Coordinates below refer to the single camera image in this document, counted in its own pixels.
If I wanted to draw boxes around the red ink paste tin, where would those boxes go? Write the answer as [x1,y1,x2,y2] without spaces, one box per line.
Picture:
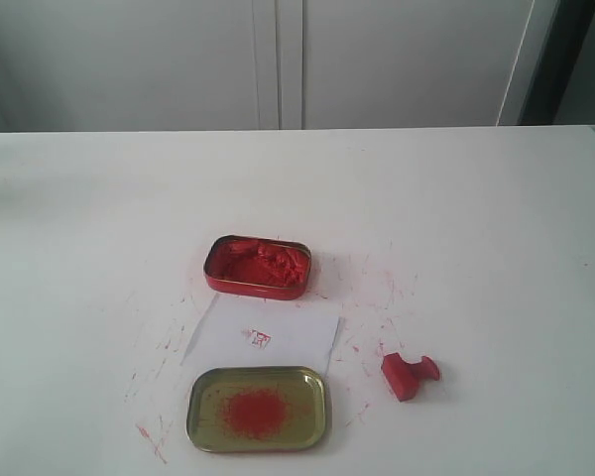
[203,235,312,300]

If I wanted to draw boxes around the dark post at right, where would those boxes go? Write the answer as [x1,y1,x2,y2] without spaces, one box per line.
[518,0,595,126]

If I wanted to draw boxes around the white cabinet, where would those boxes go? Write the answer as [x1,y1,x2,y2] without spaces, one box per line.
[0,1,558,132]

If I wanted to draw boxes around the gold tin lid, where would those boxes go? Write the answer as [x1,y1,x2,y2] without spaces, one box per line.
[186,366,328,453]

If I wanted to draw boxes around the white paper sheet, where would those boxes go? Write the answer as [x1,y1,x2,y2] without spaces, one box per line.
[181,295,339,375]

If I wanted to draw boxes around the red stamp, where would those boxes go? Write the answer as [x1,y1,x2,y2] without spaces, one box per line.
[381,353,440,402]

